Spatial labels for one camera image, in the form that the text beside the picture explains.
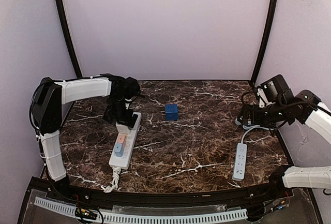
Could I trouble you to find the pink plug adapter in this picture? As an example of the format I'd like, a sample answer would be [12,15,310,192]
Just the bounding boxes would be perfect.
[116,133,127,146]

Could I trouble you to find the light blue power cable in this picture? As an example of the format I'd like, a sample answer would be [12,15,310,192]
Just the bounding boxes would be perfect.
[234,120,276,144]

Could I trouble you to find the right black frame post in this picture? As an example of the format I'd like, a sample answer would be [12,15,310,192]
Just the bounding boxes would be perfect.
[250,0,277,85]

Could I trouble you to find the white multicolour power strip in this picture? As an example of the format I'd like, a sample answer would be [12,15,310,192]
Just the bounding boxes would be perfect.
[109,112,142,170]

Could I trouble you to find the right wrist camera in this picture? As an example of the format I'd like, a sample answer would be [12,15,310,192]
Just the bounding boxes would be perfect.
[257,74,294,106]

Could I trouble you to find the white slotted cable duct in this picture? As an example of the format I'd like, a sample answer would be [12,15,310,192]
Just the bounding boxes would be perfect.
[34,197,248,223]

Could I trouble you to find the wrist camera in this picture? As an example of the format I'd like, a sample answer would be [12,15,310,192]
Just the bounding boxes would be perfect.
[125,77,141,102]
[257,74,294,106]

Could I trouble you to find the dark blue cube socket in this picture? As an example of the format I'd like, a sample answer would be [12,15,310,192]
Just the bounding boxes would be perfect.
[165,104,178,121]

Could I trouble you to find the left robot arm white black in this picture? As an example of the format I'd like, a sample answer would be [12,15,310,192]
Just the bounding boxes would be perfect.
[29,73,141,182]

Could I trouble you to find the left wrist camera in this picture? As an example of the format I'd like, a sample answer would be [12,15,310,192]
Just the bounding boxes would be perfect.
[125,77,141,102]

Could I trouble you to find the light blue plug adapter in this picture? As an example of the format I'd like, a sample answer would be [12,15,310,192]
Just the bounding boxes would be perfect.
[113,143,124,157]

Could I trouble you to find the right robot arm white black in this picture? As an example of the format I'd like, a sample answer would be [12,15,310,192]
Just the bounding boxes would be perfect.
[235,89,330,190]

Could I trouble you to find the black front table rail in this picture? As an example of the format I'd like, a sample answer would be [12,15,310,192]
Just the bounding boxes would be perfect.
[25,177,293,211]

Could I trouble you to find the black frame post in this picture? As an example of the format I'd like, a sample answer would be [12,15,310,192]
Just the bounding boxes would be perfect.
[250,0,277,85]
[55,0,82,78]

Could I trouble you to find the left black frame post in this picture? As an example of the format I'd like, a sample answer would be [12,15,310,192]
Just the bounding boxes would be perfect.
[55,0,82,78]

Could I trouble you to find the white cube socket adapter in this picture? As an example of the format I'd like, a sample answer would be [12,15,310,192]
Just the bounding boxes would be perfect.
[116,123,131,135]

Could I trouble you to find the white coiled cable with plug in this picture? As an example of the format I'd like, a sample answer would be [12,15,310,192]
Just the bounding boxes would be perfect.
[100,167,122,192]

